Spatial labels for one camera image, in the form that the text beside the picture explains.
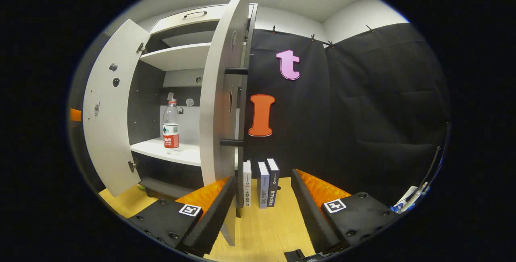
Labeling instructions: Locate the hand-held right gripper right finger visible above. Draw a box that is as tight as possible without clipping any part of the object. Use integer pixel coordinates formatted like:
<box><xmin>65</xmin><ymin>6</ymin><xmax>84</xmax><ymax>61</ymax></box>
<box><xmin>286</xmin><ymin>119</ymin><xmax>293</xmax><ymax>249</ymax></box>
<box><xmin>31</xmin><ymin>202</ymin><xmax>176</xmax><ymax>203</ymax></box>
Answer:
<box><xmin>290</xmin><ymin>168</ymin><xmax>399</xmax><ymax>254</ymax></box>

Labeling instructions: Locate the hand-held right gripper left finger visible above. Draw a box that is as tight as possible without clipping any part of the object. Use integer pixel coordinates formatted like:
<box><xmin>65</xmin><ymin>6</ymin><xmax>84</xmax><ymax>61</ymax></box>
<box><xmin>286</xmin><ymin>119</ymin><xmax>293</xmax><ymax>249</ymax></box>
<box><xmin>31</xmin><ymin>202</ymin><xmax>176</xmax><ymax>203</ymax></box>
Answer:
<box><xmin>128</xmin><ymin>175</ymin><xmax>236</xmax><ymax>256</ymax></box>

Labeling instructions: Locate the clear plastic water bottle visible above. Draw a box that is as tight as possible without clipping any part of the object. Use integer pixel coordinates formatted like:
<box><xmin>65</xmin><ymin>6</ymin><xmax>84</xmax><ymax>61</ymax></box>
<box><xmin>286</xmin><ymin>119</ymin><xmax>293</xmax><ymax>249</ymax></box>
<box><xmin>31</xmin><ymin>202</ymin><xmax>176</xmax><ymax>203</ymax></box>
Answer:
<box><xmin>162</xmin><ymin>98</ymin><xmax>180</xmax><ymax>152</ymax></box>

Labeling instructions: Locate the white cabinet door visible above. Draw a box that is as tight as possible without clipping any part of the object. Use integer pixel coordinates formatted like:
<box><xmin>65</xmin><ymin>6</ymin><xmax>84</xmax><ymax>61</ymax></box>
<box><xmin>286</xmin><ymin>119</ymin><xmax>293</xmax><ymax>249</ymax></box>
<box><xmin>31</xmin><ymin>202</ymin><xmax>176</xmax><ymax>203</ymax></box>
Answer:
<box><xmin>83</xmin><ymin>19</ymin><xmax>152</xmax><ymax>197</ymax></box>
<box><xmin>199</xmin><ymin>0</ymin><xmax>254</xmax><ymax>247</ymax></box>

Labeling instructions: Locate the white cabinet door, phone sticker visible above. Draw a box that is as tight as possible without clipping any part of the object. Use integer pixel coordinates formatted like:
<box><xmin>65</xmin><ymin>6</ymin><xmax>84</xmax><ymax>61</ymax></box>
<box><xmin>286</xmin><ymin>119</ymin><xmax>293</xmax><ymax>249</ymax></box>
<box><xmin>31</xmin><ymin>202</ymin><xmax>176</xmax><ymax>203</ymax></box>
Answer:
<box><xmin>83</xmin><ymin>19</ymin><xmax>152</xmax><ymax>197</ymax></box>

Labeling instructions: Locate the white book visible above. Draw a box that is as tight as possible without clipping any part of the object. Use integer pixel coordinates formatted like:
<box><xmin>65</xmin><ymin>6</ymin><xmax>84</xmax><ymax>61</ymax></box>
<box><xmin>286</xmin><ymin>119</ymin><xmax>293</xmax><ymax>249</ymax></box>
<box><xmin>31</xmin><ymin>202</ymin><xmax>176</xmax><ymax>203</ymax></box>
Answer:
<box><xmin>242</xmin><ymin>160</ymin><xmax>252</xmax><ymax>207</ymax></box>

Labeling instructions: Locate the dark navy book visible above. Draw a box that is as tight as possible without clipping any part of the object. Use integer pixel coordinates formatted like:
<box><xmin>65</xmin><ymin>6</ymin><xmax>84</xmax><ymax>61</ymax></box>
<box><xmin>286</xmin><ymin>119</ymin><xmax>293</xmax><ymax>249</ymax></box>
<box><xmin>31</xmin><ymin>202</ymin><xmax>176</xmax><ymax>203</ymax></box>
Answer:
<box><xmin>265</xmin><ymin>158</ymin><xmax>280</xmax><ymax>208</ymax></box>

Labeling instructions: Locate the grey-blue book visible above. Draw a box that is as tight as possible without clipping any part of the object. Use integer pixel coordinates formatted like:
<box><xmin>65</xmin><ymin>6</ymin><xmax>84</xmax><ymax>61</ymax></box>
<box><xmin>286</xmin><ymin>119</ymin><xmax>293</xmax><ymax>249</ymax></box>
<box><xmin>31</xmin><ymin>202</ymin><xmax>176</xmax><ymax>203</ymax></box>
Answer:
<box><xmin>257</xmin><ymin>161</ymin><xmax>270</xmax><ymax>209</ymax></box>

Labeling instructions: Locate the white cabinet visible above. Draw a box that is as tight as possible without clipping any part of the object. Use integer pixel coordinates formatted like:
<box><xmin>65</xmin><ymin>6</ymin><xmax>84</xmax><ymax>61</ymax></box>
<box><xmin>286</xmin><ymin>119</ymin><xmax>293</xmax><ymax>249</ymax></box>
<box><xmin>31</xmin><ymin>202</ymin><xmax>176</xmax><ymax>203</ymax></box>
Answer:
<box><xmin>129</xmin><ymin>3</ymin><xmax>258</xmax><ymax>200</ymax></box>

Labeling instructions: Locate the thin black cable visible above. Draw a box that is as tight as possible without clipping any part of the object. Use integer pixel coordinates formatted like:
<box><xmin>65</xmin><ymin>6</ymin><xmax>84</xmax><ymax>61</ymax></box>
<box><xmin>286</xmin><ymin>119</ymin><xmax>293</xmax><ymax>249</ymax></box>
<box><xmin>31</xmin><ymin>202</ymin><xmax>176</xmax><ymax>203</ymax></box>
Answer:
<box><xmin>419</xmin><ymin>122</ymin><xmax>451</xmax><ymax>192</ymax></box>

